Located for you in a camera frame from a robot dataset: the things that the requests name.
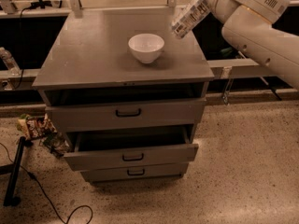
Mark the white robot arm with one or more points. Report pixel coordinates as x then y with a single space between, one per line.
247 25

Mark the white ceramic bowl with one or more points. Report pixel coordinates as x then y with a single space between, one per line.
146 47

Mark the clear bottle at left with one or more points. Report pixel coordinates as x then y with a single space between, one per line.
10 62

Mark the top grey drawer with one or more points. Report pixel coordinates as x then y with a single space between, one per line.
81 118

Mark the grey drawer cabinet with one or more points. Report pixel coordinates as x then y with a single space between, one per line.
90 63

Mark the middle grey open drawer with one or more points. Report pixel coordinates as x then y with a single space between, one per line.
112 149

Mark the bottom grey drawer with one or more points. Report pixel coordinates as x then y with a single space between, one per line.
135 172

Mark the dark green snack bag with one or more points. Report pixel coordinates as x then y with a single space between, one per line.
56 144

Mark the colourful snack bag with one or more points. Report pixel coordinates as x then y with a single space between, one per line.
34 127

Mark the black stand leg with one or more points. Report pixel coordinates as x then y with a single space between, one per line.
13 169

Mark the green handled tool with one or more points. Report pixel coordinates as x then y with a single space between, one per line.
229 53

